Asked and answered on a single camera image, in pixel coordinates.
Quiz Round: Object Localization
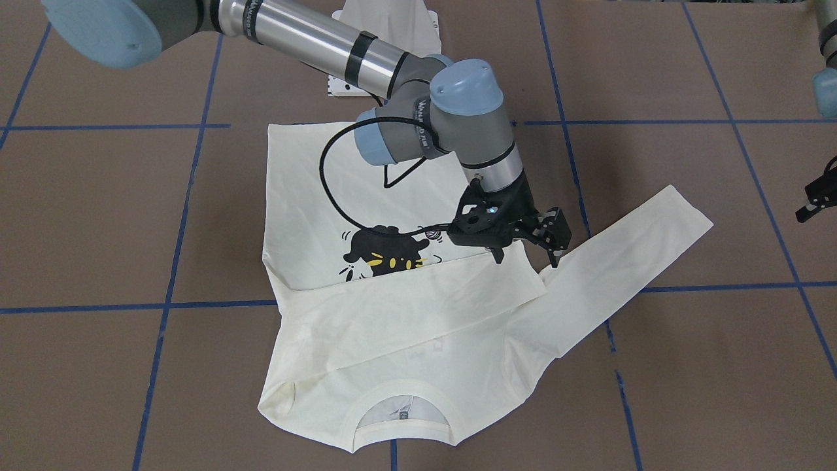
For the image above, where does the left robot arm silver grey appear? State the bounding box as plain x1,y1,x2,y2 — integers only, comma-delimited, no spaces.
795,1,836,223

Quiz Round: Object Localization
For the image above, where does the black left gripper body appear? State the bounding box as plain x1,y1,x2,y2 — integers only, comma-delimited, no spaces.
804,157,836,211

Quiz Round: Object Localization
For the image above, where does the cream long-sleeve cat shirt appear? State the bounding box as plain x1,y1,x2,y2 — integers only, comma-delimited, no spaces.
258,122,712,452

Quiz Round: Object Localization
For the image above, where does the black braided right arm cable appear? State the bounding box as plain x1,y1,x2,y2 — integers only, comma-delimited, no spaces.
318,116,453,236

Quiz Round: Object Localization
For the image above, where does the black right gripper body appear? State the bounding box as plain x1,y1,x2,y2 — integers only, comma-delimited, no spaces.
447,178,539,249

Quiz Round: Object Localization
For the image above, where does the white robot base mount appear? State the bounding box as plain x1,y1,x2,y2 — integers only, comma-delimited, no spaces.
327,1,442,97

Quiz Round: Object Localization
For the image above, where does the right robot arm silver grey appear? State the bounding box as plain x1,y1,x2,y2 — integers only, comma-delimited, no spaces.
43,1,572,266

